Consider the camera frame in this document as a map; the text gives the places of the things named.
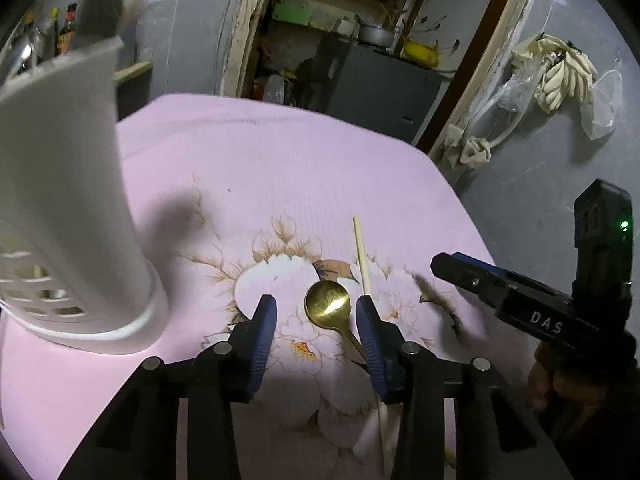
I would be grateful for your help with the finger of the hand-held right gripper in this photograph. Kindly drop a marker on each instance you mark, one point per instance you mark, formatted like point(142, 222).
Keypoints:
point(520, 280)
point(465, 275)

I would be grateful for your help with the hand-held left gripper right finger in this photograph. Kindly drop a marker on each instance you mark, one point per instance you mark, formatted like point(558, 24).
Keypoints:
point(369, 340)

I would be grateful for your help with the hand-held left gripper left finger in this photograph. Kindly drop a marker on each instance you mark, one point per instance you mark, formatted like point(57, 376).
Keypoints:
point(264, 345)

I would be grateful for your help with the gold spoon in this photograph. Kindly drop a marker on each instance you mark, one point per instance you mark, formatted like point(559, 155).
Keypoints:
point(327, 305)

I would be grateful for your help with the long wooden chopstick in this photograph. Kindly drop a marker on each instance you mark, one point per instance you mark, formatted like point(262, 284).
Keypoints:
point(362, 260)

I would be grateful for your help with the white plastic utensil holder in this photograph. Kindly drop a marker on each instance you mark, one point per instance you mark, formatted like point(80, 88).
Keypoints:
point(70, 185)

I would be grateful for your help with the person's right hand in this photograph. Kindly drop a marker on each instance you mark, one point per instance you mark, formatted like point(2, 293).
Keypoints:
point(550, 385)

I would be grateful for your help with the beige rag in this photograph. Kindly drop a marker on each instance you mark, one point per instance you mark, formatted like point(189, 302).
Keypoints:
point(470, 150)

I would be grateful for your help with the clear plastic bag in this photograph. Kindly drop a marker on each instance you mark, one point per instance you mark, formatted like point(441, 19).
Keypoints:
point(600, 110)

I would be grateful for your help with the pink floral blanket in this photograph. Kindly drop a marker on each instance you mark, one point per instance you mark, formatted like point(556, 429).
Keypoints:
point(280, 170)

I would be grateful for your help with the crumpled clear plastic wrap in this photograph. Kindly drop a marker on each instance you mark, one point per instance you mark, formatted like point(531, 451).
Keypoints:
point(515, 95)

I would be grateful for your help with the hanging white gloves bundle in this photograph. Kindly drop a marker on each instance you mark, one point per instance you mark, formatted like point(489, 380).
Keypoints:
point(562, 75)

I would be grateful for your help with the grey metal cabinet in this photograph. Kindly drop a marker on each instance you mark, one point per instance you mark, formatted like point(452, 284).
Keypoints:
point(380, 95)

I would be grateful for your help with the yellow bowl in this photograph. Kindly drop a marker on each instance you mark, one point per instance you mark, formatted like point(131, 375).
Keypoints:
point(421, 54)

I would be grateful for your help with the metal cooking pot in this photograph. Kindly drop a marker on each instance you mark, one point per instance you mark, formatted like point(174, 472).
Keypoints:
point(376, 35)

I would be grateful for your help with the wooden shelf board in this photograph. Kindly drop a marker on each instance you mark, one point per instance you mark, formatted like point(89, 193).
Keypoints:
point(132, 71)

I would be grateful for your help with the green board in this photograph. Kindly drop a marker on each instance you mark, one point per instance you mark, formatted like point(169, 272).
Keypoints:
point(292, 14)

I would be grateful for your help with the dark sauce bottle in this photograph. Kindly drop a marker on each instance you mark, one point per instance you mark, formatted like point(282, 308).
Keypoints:
point(66, 32)

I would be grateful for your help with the wooden door frame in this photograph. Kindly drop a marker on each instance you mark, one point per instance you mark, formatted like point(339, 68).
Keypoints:
point(242, 50)

